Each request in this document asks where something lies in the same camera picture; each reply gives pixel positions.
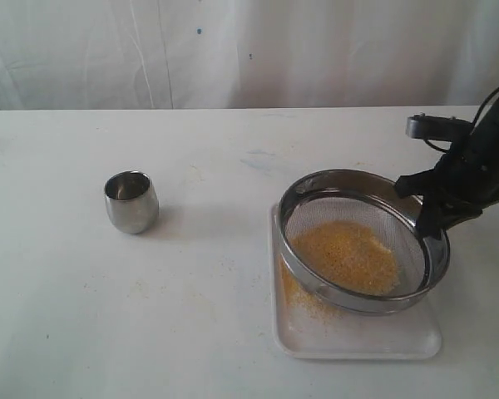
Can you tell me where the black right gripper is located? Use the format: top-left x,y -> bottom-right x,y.
394,141 -> 499,239

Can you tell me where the round steel sieve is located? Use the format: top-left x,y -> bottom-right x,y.
274,169 -> 450,315

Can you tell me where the yellow grain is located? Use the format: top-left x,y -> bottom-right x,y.
281,221 -> 400,324

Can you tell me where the stainless steel cup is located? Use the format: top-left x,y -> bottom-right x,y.
104,170 -> 160,234

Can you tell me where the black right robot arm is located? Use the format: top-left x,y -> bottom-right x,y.
394,87 -> 499,237

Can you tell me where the white plastic tray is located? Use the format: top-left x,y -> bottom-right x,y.
268,204 -> 442,361

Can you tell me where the white backdrop curtain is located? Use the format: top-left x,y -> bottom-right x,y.
0,1 -> 499,110

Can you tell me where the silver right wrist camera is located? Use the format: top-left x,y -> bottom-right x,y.
406,113 -> 473,143

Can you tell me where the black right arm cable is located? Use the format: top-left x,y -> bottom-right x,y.
423,85 -> 499,153

